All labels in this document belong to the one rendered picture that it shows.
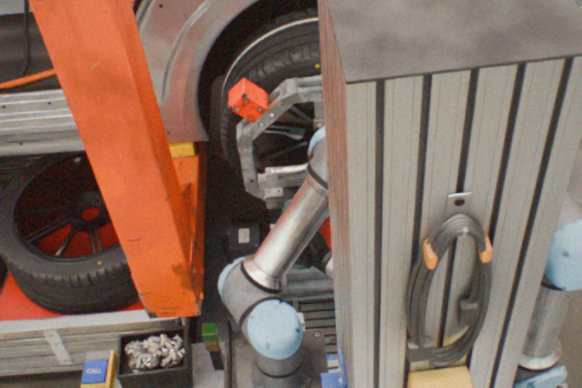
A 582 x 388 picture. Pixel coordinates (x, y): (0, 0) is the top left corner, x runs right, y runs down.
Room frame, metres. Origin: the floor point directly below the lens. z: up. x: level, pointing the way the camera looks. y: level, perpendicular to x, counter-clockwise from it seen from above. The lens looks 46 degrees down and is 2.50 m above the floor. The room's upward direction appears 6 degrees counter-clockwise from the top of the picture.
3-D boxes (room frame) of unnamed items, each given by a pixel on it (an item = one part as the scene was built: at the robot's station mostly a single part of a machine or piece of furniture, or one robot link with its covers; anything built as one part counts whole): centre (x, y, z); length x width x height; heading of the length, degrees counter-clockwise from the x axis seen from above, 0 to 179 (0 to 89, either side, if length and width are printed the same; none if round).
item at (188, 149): (1.91, 0.38, 0.71); 0.14 x 0.14 x 0.05; 88
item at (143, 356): (1.18, 0.45, 0.51); 0.20 x 0.14 x 0.13; 92
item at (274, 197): (1.43, 0.05, 0.93); 0.09 x 0.05 x 0.05; 178
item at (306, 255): (1.29, -0.04, 0.80); 0.12 x 0.08 x 0.09; 43
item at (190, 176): (1.74, 0.38, 0.69); 0.52 x 0.17 x 0.35; 178
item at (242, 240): (1.67, 0.18, 0.26); 0.42 x 0.18 x 0.35; 178
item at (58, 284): (1.85, 0.73, 0.39); 0.66 x 0.66 x 0.24
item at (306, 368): (0.93, 0.07, 0.87); 0.15 x 0.15 x 0.10
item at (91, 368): (1.19, 0.64, 0.47); 0.07 x 0.07 x 0.02; 88
